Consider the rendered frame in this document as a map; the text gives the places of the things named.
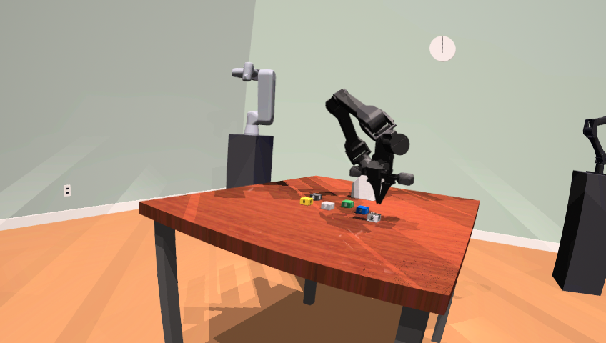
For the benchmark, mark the blue block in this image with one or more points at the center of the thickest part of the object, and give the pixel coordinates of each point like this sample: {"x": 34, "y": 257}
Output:
{"x": 362, "y": 210}

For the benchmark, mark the yellow block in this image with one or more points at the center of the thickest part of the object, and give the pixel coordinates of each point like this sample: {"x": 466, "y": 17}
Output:
{"x": 306, "y": 201}

